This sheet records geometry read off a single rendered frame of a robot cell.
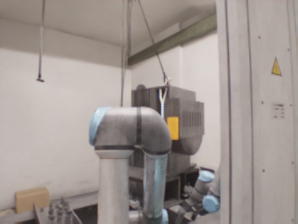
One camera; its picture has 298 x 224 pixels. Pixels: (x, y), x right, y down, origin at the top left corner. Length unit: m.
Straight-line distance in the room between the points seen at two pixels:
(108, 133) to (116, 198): 0.17
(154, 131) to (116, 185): 0.18
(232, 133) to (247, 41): 0.21
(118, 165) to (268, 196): 0.39
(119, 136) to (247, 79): 0.35
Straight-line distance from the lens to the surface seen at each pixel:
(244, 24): 0.52
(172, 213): 1.58
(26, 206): 3.37
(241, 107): 0.46
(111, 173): 0.54
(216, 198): 0.98
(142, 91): 1.74
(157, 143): 0.56
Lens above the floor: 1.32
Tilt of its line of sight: 3 degrees up
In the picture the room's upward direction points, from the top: straight up
